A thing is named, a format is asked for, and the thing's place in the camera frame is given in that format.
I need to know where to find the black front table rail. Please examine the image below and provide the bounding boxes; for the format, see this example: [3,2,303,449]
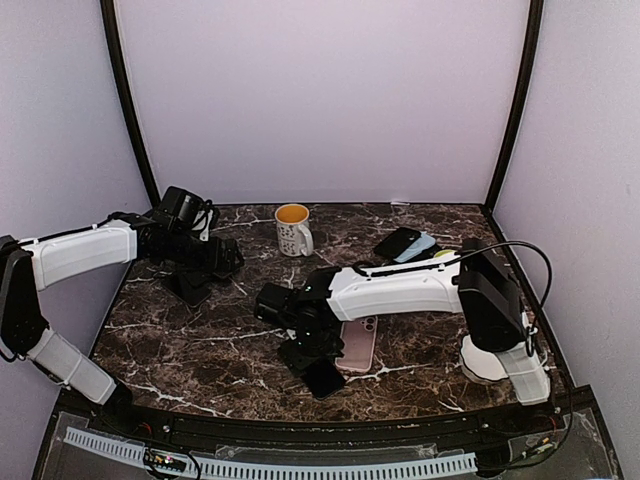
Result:
[46,378,595,450]

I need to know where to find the black smartphone bottom stack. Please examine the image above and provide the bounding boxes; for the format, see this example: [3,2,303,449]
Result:
[161,273,211,308]

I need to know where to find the black left corner post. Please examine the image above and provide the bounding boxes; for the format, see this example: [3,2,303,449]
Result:
[99,0,161,207]

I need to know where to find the white floral mug yellow inside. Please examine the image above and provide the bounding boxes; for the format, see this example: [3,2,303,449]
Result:
[274,204,314,257]

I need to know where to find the white slotted cable duct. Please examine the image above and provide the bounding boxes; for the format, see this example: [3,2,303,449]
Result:
[62,427,478,480]

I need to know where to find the white scalloped dish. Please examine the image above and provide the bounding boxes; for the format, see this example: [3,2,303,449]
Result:
[459,335,508,384]

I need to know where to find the black corner post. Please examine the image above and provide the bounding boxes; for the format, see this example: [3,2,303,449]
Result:
[483,0,545,216]
[99,0,161,207]

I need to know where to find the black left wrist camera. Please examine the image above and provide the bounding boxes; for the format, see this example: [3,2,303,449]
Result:
[151,186,220,242]

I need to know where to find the lime green bowl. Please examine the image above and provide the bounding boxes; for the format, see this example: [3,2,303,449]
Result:
[433,249,457,258]

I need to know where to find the light blue phone case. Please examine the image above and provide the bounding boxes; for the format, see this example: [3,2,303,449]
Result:
[394,232,436,263]

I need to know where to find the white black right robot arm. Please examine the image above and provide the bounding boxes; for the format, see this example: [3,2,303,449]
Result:
[256,238,551,434]

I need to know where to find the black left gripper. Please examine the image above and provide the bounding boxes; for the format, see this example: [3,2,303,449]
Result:
[158,229,244,273]

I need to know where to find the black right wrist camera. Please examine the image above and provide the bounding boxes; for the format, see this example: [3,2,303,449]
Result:
[253,283,299,329]

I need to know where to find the black right corner post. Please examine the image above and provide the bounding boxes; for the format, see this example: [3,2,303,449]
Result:
[483,0,545,216]

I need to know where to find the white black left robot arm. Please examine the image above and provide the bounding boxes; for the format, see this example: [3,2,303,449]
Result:
[1,212,244,436]

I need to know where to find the pink phone case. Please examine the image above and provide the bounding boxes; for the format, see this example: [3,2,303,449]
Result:
[335,316,378,373]

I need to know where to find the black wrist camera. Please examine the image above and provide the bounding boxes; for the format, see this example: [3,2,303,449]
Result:
[253,283,299,329]
[151,186,220,242]

